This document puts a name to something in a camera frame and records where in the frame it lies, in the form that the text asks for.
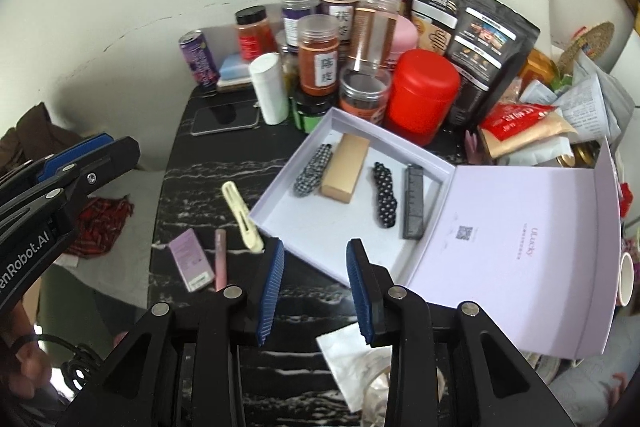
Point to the white tissue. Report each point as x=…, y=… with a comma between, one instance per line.
x=345, y=357

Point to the pink lip gloss tube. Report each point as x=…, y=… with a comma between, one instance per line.
x=220, y=259

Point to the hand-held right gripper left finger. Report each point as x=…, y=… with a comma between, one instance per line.
x=270, y=292

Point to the red spice jar black lid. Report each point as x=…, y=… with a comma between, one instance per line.
x=254, y=34

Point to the beige notebook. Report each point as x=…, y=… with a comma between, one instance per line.
x=232, y=86

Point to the purple drink can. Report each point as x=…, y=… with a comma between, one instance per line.
x=199, y=59

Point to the orange powder jar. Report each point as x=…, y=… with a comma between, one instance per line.
x=319, y=62

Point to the person's left hand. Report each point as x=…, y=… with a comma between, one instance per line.
x=30, y=364

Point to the purple box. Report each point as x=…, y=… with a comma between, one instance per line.
x=190, y=259

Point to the gold tin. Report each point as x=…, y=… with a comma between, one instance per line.
x=580, y=159

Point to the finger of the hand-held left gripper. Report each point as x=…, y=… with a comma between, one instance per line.
x=75, y=154
x=100, y=164

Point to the gold cardboard box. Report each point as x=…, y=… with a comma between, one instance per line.
x=345, y=169

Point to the pink lidded container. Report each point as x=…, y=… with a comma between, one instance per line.
x=405, y=39

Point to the black polka dot hair clip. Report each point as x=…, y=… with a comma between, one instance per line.
x=385, y=194

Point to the clear tape rolls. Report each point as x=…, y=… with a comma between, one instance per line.
x=375, y=387

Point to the white cylinder bottle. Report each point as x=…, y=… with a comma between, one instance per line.
x=269, y=89

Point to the copper tinted clear jar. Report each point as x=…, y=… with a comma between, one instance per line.
x=372, y=32

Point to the blue and white box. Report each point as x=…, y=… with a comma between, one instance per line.
x=235, y=67

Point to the long black cosmetic box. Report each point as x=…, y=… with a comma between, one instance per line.
x=413, y=202

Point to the orange packet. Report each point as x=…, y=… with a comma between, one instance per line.
x=537, y=64

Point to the brown jar white label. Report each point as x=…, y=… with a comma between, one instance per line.
x=340, y=12

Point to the dark blue clear-lid jar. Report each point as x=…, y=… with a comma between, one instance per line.
x=299, y=19

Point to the green jar black lid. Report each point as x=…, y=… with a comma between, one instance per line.
x=307, y=114

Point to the black snack pouch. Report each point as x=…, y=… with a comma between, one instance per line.
x=475, y=42

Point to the crumpled paper pile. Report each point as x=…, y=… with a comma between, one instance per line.
x=590, y=102

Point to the red canister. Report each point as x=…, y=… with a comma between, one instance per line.
x=420, y=99

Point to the white hinged gift box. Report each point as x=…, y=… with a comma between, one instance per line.
x=500, y=232

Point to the checkered fabric hair clip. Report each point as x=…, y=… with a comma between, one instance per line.
x=312, y=169

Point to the white paper cup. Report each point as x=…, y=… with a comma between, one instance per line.
x=627, y=279

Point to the grey cloth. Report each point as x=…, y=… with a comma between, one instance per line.
x=590, y=387

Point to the brown paper packet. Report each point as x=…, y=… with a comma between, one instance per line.
x=540, y=137

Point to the brown garment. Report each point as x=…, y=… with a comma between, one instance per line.
x=40, y=132

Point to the smartphone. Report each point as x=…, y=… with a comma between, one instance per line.
x=225, y=118

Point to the grey cushioned chair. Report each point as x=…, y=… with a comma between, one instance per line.
x=125, y=217

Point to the nut jar black lid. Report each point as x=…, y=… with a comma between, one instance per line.
x=289, y=72

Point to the cream hair claw clip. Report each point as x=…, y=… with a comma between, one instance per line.
x=242, y=217

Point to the woven round coaster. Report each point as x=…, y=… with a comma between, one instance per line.
x=587, y=44

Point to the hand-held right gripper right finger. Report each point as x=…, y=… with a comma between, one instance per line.
x=361, y=297

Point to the red packet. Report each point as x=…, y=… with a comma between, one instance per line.
x=515, y=119

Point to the red plaid scarf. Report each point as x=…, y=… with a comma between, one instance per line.
x=100, y=227

